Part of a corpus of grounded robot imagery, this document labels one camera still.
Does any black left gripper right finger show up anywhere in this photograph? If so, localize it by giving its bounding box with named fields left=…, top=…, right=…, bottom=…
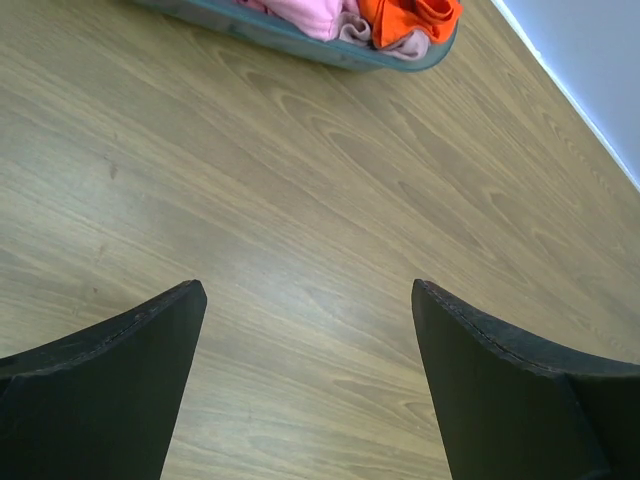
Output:
left=411, top=280, right=639, bottom=479

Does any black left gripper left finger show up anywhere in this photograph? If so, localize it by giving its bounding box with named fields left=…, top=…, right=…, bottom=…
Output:
left=1, top=280, right=207, bottom=479

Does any orange t shirt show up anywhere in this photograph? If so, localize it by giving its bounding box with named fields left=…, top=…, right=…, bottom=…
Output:
left=357, top=0, right=463, bottom=48

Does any beige t shirt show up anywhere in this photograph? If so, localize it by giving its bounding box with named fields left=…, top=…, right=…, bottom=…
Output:
left=337, top=12, right=431, bottom=62

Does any grey laundry basket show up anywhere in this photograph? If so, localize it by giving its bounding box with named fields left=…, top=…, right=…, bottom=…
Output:
left=137, top=0, right=456, bottom=73

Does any pink t shirt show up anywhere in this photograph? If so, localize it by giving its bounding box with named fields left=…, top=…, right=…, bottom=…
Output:
left=237, top=0, right=346, bottom=42

